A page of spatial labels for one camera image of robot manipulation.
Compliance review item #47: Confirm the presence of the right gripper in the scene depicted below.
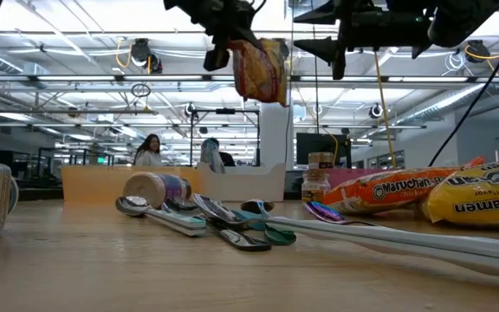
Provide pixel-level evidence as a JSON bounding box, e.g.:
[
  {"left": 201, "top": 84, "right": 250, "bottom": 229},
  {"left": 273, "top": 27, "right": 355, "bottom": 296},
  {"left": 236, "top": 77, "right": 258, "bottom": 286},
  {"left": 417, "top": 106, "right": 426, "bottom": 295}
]
[{"left": 292, "top": 0, "right": 433, "bottom": 81}]

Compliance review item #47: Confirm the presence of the blue white ramen packet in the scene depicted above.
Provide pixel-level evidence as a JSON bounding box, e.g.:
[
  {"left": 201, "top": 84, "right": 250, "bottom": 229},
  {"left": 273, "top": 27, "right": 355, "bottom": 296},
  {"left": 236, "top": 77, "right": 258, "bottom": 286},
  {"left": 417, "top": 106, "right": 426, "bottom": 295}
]
[{"left": 200, "top": 137, "right": 226, "bottom": 175}]

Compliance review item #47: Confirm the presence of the white square column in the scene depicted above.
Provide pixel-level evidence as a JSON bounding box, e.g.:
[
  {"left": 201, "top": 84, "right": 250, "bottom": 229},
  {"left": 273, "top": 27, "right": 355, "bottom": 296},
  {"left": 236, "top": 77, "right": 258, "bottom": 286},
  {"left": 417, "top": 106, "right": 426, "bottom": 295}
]
[{"left": 260, "top": 103, "right": 295, "bottom": 171}]

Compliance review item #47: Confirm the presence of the teal plastic spoon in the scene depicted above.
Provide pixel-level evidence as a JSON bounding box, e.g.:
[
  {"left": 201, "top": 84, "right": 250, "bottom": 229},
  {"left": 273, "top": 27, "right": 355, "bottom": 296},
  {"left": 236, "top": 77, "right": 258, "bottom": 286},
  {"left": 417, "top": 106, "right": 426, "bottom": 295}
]
[{"left": 231, "top": 209, "right": 272, "bottom": 231}]

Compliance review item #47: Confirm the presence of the small jar brown lid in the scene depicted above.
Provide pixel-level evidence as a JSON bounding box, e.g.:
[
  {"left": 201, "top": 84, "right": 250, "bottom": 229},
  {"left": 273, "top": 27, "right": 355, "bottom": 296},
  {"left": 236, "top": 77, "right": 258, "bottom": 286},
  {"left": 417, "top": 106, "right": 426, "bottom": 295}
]
[{"left": 301, "top": 169, "right": 332, "bottom": 205}]

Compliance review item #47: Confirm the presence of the dark steel spoon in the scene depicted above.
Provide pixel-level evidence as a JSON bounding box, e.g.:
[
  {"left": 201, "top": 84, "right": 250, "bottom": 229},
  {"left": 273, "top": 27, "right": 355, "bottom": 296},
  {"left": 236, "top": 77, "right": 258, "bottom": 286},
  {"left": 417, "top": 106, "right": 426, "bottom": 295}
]
[{"left": 162, "top": 197, "right": 273, "bottom": 253}]

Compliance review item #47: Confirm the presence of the orange ramen packet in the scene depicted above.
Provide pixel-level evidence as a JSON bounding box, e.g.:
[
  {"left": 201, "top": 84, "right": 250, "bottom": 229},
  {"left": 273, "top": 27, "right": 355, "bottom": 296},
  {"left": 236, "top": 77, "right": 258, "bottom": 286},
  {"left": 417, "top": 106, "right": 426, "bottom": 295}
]
[{"left": 321, "top": 156, "right": 487, "bottom": 218}]

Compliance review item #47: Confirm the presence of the pink plastic bin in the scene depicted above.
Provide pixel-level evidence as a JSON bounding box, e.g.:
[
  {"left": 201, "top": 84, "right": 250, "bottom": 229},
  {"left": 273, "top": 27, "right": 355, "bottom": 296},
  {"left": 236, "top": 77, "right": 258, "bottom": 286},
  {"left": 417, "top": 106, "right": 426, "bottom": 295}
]
[{"left": 329, "top": 167, "right": 409, "bottom": 184}]

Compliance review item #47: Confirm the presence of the white plastic bin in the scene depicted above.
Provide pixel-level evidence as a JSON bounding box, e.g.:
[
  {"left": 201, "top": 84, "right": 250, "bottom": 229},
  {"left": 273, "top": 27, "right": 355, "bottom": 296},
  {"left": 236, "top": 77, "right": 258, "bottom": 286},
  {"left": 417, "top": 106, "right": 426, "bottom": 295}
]
[{"left": 197, "top": 162, "right": 288, "bottom": 204}]

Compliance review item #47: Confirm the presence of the orange plastic bin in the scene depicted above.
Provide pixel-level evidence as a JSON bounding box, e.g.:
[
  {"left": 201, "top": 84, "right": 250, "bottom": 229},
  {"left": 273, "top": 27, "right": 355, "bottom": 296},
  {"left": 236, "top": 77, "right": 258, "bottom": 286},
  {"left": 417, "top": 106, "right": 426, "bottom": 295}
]
[{"left": 61, "top": 164, "right": 202, "bottom": 204}]

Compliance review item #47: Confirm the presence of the iridescent spoon green handle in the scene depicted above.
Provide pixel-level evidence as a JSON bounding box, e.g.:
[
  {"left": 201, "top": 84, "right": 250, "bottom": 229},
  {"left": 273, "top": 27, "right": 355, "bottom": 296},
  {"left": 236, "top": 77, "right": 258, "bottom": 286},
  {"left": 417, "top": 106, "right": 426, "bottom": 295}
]
[{"left": 239, "top": 198, "right": 297, "bottom": 247}]

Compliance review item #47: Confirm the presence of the purple spoon gold handle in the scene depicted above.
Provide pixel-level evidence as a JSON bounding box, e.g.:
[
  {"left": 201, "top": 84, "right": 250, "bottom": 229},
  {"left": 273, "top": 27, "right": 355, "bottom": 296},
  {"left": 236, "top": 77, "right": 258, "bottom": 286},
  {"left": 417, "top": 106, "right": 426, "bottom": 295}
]
[{"left": 303, "top": 200, "right": 380, "bottom": 227}]

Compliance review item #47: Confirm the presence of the person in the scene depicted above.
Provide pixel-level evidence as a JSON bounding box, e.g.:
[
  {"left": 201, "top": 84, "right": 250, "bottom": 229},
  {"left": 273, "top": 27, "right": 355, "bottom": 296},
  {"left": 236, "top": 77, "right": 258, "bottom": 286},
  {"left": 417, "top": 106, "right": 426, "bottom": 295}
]
[
  {"left": 133, "top": 133, "right": 164, "bottom": 168},
  {"left": 209, "top": 137, "right": 237, "bottom": 168}
]

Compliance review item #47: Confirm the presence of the thin black hanging cable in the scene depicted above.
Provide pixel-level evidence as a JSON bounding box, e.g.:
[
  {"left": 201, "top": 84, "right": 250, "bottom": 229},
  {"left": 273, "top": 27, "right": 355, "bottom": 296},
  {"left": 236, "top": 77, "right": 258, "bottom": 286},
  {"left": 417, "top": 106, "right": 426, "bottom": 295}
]
[{"left": 289, "top": 0, "right": 295, "bottom": 166}]

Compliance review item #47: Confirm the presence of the red yellow ramen packet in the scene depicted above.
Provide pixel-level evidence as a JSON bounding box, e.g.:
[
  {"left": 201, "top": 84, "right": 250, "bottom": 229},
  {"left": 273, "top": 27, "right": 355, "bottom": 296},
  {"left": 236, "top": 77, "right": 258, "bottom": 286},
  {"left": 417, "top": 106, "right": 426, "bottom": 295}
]
[{"left": 230, "top": 37, "right": 289, "bottom": 107}]

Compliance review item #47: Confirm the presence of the black coiled cable ring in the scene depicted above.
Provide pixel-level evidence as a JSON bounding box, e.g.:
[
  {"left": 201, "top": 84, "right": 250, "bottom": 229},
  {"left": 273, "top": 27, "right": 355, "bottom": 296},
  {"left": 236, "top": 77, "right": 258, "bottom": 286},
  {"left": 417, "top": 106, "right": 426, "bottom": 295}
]
[{"left": 130, "top": 82, "right": 152, "bottom": 100}]

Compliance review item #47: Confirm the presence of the black ceiling cable reel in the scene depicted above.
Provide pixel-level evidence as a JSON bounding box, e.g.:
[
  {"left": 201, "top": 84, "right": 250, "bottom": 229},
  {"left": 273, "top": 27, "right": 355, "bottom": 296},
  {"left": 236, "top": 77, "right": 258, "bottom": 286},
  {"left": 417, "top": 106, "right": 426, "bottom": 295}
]
[
  {"left": 464, "top": 38, "right": 492, "bottom": 65},
  {"left": 129, "top": 37, "right": 164, "bottom": 75}
]

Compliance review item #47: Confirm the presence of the black monitor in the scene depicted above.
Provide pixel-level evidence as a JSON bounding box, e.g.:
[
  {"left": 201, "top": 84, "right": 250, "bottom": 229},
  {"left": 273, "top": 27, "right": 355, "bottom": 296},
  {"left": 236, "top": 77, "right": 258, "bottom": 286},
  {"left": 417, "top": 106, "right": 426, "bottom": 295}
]
[{"left": 295, "top": 133, "right": 353, "bottom": 169}]

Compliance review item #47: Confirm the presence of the silver spoon iridescent handle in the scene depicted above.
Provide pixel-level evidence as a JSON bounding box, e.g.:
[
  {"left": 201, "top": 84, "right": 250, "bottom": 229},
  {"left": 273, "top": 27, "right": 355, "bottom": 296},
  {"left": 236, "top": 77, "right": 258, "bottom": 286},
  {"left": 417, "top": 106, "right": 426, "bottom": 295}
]
[
  {"left": 191, "top": 193, "right": 499, "bottom": 279},
  {"left": 114, "top": 195, "right": 208, "bottom": 238}
]

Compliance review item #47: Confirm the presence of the yellow hanging cable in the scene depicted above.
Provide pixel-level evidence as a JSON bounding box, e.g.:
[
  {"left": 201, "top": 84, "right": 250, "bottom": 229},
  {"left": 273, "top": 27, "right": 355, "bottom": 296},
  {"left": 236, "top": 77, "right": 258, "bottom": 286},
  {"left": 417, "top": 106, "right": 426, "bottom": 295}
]
[{"left": 373, "top": 49, "right": 397, "bottom": 170}]

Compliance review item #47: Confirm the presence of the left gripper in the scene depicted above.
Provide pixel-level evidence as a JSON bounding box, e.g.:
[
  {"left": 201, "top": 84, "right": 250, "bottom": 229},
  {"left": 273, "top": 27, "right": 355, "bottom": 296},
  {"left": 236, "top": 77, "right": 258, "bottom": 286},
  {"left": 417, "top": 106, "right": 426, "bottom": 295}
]
[{"left": 163, "top": 0, "right": 289, "bottom": 73}]

